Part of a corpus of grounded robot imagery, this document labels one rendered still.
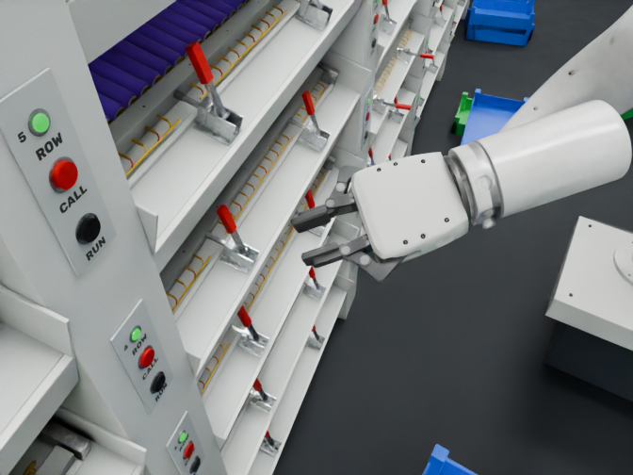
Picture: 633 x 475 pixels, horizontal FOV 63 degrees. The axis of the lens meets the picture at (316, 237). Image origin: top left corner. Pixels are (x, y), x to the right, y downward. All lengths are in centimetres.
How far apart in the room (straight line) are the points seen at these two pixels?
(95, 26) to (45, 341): 20
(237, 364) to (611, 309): 79
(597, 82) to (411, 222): 26
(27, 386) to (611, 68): 58
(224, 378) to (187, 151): 39
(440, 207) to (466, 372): 95
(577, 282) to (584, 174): 71
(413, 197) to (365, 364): 92
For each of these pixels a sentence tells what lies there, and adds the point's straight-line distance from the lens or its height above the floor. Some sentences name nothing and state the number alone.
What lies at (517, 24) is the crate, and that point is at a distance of 292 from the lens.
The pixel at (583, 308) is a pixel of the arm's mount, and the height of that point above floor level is 34.
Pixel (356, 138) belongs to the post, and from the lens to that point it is 103.
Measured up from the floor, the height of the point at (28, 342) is 91.
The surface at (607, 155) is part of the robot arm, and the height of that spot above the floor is 91.
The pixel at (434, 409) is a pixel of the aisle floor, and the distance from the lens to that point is 137.
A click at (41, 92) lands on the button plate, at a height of 107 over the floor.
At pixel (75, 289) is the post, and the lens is 36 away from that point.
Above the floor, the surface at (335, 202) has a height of 84.
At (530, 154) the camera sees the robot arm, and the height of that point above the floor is 91.
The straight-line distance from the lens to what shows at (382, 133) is 154.
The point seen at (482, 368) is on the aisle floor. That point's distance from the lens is 145.
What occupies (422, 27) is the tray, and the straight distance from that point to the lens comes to 167.
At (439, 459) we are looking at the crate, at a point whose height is 48.
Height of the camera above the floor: 121
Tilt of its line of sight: 46 degrees down
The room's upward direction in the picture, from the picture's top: straight up
